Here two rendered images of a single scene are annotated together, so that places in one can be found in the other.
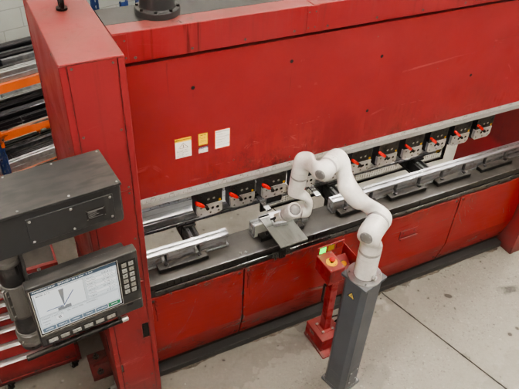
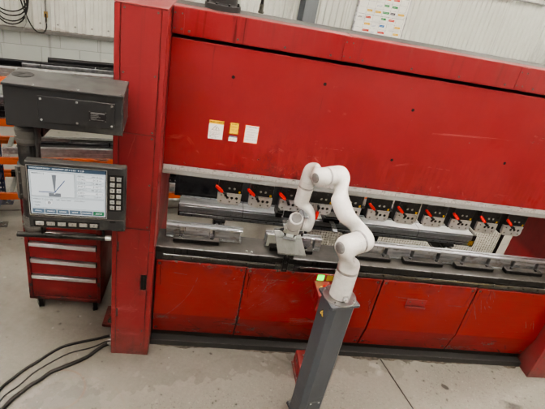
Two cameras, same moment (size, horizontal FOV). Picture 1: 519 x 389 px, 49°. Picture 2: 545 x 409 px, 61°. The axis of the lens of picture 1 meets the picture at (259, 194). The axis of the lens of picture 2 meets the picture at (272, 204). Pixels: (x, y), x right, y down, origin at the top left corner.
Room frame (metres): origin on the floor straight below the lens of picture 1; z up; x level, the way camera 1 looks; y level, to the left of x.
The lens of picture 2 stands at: (0.05, -0.80, 2.61)
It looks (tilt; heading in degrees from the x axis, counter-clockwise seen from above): 28 degrees down; 18
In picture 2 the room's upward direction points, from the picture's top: 11 degrees clockwise
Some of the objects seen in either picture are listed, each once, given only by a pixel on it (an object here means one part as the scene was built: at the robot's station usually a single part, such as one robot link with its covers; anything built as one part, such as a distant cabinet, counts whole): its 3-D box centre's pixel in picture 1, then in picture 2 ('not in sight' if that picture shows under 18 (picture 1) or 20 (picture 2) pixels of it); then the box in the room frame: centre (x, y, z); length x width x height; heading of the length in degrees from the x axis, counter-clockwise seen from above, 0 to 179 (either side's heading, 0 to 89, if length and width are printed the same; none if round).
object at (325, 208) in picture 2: (301, 173); (320, 200); (2.72, -0.24, 1.26); 0.15 x 0.09 x 0.17; 119
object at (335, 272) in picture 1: (336, 262); (329, 292); (2.51, -0.50, 0.75); 0.20 x 0.16 x 0.18; 120
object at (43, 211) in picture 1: (62, 264); (71, 165); (1.64, 0.80, 1.53); 0.51 x 0.25 x 0.85; 124
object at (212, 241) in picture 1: (187, 248); (204, 231); (2.38, 0.40, 0.92); 0.50 x 0.06 x 0.10; 119
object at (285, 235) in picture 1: (283, 229); (289, 243); (2.51, -0.15, 1.00); 0.26 x 0.18 x 0.01; 29
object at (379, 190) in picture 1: (432, 174); (453, 256); (3.25, -1.19, 0.92); 1.67 x 0.06 x 0.10; 119
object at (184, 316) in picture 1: (351, 255); (357, 307); (2.91, -0.68, 0.42); 3.00 x 0.21 x 0.83; 119
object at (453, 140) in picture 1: (456, 130); (485, 219); (3.30, -1.29, 1.26); 0.15 x 0.09 x 0.17; 119
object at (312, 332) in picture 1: (326, 335); (308, 369); (2.49, -0.51, 0.06); 0.25 x 0.20 x 0.12; 30
